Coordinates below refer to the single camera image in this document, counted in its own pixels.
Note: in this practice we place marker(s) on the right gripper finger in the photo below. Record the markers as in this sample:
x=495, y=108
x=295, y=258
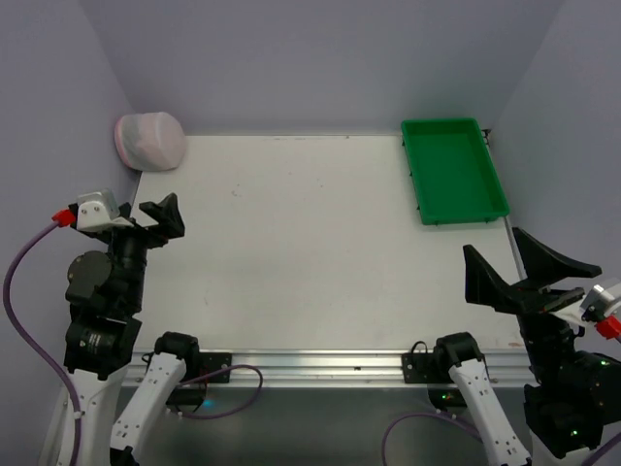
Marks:
x=484, y=286
x=544, y=266

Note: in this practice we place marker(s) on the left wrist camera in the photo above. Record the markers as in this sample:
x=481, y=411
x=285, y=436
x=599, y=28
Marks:
x=98, y=212

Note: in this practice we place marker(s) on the green plastic tray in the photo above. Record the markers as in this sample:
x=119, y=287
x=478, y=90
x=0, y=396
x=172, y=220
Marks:
x=453, y=176

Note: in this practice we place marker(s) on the aluminium mounting rail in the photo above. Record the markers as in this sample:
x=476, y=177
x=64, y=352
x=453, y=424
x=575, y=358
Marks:
x=358, y=368

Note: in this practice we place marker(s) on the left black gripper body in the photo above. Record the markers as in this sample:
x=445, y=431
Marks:
x=144, y=234

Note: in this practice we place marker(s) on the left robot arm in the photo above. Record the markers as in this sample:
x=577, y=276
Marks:
x=105, y=293

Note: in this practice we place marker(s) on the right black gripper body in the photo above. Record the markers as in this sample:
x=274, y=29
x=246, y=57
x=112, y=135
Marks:
x=534, y=301

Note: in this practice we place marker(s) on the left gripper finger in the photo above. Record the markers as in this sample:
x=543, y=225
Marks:
x=166, y=214
x=124, y=211

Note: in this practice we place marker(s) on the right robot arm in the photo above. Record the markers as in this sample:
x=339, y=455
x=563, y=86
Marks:
x=577, y=393

